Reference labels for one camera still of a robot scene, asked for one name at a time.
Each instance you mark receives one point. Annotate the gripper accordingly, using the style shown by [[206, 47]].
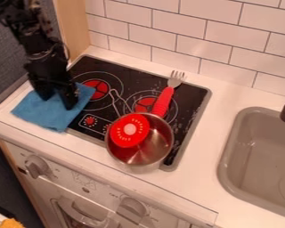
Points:
[[45, 67]]

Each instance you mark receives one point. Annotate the toy sink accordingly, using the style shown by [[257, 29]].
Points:
[[260, 160]]

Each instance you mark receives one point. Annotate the silver pot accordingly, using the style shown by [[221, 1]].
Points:
[[141, 142]]

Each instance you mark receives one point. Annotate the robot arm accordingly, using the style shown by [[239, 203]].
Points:
[[28, 20]]

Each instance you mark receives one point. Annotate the blue cloth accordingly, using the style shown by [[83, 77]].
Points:
[[53, 107]]

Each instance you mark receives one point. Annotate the toy stove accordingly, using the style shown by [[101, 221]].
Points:
[[129, 98]]

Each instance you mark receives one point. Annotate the yellow cloth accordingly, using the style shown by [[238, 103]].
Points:
[[10, 223]]

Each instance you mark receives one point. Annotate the red round toy slice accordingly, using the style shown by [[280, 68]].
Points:
[[129, 130]]

